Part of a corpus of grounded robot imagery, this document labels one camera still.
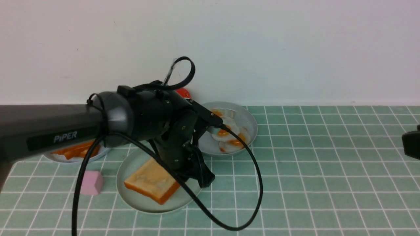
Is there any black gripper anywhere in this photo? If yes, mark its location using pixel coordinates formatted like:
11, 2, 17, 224
154, 110, 216, 188

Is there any fried egg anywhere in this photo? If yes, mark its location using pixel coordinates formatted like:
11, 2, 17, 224
219, 127, 252, 153
211, 108, 235, 119
211, 116, 241, 142

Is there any toast slice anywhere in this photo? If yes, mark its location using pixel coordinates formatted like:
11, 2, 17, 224
52, 141, 93, 160
124, 158, 180, 205

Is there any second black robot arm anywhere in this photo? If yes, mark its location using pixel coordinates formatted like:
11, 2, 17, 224
402, 125, 420, 160

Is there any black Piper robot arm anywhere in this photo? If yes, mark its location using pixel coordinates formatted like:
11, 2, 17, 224
0, 86, 215, 188

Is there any green plate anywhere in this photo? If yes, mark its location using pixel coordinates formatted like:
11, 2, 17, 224
116, 149, 193, 214

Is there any grey plate with eggs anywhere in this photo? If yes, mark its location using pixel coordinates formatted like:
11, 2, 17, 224
199, 101, 258, 157

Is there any red apple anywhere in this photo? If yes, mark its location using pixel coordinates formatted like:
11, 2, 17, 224
176, 88, 192, 99

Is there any pink wooden cube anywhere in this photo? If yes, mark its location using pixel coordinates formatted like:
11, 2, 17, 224
80, 170, 104, 196

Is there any grey plate with bread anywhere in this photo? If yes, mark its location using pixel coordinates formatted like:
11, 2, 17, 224
43, 145, 111, 165

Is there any black cable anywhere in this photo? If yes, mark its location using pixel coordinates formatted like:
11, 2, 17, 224
72, 56, 263, 236

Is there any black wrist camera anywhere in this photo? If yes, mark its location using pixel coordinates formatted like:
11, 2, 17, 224
186, 99, 222, 129

